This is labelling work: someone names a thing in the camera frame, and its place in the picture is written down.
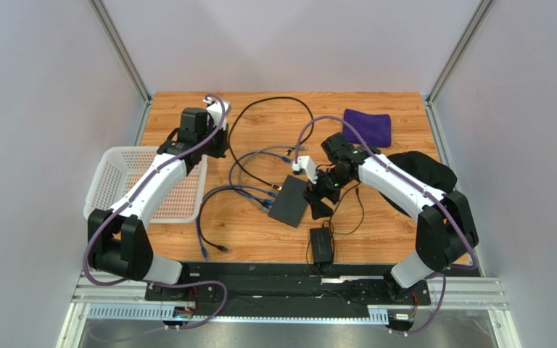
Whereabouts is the thin black power cord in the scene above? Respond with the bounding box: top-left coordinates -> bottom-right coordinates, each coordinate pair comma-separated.
305,182 -> 366,265

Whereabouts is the black network switch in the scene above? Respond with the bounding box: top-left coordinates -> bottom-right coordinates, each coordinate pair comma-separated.
268,175 -> 308,228

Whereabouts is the black cable teal plug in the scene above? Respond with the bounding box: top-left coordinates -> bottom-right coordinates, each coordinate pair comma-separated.
228,95 -> 314,191

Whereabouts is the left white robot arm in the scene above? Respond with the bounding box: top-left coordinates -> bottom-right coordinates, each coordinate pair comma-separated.
83,100 -> 231,285

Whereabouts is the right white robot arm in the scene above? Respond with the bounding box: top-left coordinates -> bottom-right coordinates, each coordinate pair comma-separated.
292,133 -> 479,302

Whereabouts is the black power adapter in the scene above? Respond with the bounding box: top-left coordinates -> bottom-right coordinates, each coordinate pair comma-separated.
310,227 -> 334,265

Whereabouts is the purple cloth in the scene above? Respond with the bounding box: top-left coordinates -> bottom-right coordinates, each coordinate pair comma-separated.
344,109 -> 392,148

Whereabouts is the black round cap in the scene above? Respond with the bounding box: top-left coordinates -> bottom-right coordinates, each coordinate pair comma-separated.
387,151 -> 458,194

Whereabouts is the white plastic basket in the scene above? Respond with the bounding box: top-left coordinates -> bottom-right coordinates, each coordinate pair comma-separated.
83,146 -> 209,224

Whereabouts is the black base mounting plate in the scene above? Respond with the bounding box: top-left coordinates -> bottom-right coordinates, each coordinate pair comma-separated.
144,262 -> 432,318

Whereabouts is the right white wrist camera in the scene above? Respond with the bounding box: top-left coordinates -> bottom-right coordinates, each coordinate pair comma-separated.
292,155 -> 318,184

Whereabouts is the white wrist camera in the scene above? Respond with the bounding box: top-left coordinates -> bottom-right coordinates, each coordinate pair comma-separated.
292,155 -> 318,184
204,94 -> 231,131

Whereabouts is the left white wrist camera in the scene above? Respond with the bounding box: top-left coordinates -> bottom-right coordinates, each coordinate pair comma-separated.
204,94 -> 231,131

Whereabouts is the blue ethernet cable lower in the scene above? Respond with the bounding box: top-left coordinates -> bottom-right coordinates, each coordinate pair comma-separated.
195,184 -> 279,262

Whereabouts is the black ethernet cable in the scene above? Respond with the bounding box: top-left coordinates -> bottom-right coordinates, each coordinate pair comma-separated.
197,186 -> 276,254

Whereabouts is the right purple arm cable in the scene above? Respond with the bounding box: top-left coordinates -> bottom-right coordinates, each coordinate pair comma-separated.
294,115 -> 479,337

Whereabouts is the aluminium frame rail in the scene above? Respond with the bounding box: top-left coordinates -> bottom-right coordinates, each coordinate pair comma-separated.
57,262 -> 521,347

